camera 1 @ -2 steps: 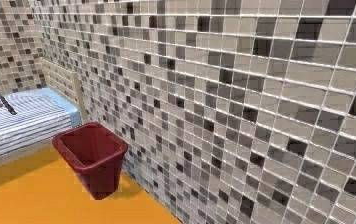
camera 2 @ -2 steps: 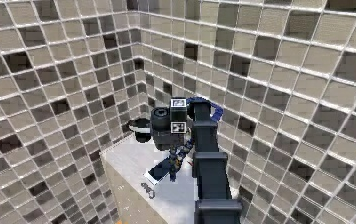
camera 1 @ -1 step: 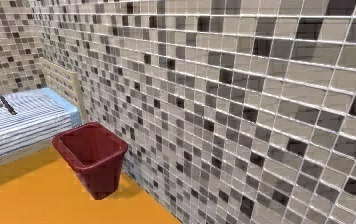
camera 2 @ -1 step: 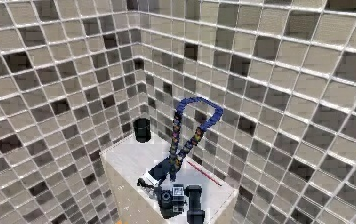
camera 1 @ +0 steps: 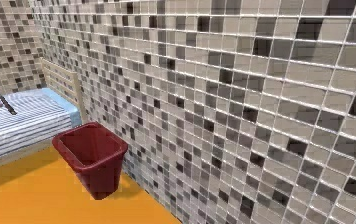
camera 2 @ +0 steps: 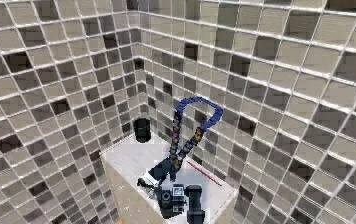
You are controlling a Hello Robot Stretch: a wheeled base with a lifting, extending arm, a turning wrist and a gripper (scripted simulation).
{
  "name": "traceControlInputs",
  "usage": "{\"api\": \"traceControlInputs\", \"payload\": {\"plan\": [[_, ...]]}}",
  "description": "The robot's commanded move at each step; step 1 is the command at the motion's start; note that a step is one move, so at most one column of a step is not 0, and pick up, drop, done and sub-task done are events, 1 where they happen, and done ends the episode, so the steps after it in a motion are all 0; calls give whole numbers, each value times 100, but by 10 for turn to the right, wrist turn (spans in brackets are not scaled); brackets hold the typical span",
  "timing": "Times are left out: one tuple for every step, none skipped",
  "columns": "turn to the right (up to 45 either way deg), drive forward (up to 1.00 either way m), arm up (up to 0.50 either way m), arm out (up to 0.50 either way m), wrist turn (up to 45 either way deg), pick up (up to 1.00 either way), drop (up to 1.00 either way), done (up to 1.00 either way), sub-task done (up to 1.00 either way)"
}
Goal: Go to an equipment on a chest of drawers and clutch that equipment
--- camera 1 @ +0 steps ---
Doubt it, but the dark red waste bin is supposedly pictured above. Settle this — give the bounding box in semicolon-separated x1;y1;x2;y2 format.
51;121;130;201

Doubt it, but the wooden bed with striped blanket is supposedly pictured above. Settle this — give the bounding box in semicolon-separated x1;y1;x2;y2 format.
0;57;88;173

